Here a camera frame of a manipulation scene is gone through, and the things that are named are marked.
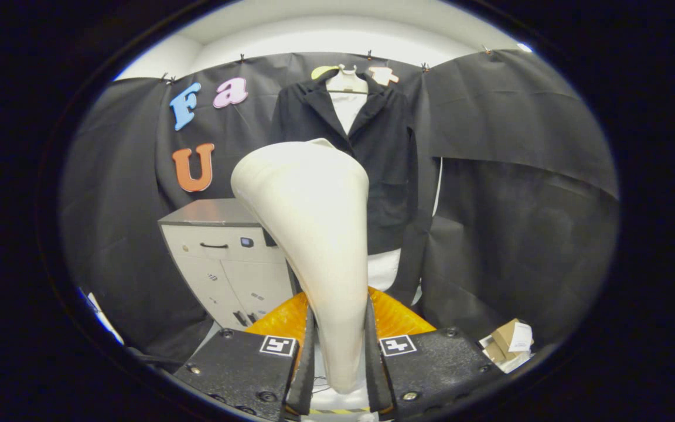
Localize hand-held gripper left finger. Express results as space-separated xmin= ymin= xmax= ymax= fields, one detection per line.
xmin=172 ymin=289 xmax=318 ymax=422

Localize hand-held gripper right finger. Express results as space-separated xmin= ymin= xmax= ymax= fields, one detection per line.
xmin=364 ymin=287 xmax=505 ymax=422

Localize white garment steamer head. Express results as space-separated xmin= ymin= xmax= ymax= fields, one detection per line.
xmin=231 ymin=138 xmax=370 ymax=394

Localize black jacket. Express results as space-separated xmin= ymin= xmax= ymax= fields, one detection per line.
xmin=270 ymin=70 xmax=420 ymax=256

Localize white shirt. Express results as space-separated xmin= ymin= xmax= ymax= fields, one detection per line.
xmin=330 ymin=93 xmax=423 ymax=305

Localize white clothes hanger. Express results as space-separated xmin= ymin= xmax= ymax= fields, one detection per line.
xmin=326 ymin=64 xmax=369 ymax=94

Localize grey cabinet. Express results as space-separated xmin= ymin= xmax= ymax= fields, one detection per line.
xmin=158 ymin=198 xmax=300 ymax=330

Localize cardboard box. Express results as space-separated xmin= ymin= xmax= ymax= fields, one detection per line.
xmin=478 ymin=318 xmax=534 ymax=374

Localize black backdrop cloth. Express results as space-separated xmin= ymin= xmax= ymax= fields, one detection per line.
xmin=59 ymin=48 xmax=619 ymax=358

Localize row of black clips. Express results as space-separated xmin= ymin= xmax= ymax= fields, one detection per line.
xmin=162 ymin=46 xmax=493 ymax=83

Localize white hanging cord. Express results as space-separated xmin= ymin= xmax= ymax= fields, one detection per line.
xmin=431 ymin=157 xmax=444 ymax=217

